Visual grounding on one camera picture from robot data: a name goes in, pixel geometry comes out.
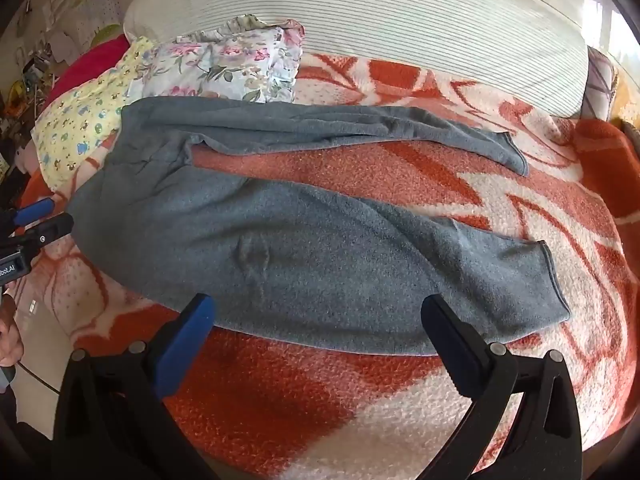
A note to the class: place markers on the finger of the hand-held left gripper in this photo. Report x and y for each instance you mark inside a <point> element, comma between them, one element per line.
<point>50,232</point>
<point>35,211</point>

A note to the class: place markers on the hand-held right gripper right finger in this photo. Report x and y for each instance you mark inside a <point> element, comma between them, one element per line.
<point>466,362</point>

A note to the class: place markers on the wall calendar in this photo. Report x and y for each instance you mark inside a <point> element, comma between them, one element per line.
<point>102,10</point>

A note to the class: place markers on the floral pillow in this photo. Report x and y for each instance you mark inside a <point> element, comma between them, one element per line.
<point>225,65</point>

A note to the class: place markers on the orange and white blanket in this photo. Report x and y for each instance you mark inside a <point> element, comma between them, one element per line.
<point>450,185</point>

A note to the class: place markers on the patterned cushion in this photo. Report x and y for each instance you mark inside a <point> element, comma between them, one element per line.
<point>600,82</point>

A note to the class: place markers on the yellow printed pillow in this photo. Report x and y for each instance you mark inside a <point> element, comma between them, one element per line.
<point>85,120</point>

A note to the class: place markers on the person's left hand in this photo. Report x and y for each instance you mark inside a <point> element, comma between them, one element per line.
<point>9,335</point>

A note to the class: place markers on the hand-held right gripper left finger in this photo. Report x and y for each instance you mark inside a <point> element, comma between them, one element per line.
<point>184,342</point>

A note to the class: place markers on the pink cushion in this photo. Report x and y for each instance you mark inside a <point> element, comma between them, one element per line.
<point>95,60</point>

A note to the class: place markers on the white striped bolster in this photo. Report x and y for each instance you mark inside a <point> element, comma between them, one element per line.
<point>400,20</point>

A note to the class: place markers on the grey pants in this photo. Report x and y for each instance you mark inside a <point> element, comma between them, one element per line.
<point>300,260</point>

